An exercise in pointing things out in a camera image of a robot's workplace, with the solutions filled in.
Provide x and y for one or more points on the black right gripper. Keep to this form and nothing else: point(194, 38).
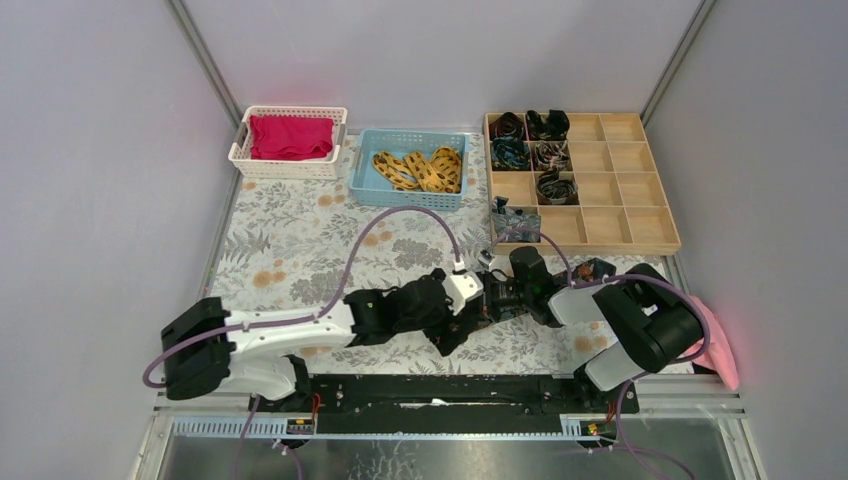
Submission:
point(491, 311)

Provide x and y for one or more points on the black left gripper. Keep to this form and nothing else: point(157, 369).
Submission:
point(448, 325)

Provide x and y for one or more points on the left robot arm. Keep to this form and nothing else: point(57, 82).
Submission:
point(211, 349)

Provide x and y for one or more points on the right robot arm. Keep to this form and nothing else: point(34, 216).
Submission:
point(655, 324)

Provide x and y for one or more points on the grey leaf pattern tie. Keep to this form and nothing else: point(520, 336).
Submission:
point(512, 224)

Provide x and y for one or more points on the dark grey rolled tie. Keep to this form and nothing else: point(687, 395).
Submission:
point(554, 188)

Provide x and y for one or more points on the wooden compartment organizer tray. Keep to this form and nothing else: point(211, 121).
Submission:
point(623, 208)

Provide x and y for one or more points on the brown paisley rolled tie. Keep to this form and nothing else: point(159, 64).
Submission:
point(551, 156)

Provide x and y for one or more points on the yellow insect pattern tie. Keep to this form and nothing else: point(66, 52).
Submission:
point(441, 173)

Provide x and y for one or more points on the blue floral rolled tie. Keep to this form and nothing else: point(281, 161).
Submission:
point(510, 155)

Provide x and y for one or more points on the light blue plastic basket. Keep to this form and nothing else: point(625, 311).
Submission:
point(368, 187)

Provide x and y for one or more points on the floral patterned table mat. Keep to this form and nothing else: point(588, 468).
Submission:
point(290, 244)

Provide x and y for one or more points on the black floral rolled tie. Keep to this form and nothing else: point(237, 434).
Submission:
point(552, 127)

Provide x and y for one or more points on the dark red rolled tie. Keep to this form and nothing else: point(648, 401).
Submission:
point(507, 125)

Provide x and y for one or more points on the pink cloth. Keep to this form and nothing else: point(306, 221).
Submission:
point(718, 356)

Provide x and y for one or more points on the magenta cloth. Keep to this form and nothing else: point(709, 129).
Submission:
point(287, 138)

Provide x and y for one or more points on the white plastic basket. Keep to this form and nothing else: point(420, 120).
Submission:
point(325, 168)

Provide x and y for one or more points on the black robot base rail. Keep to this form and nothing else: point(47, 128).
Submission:
point(446, 404)

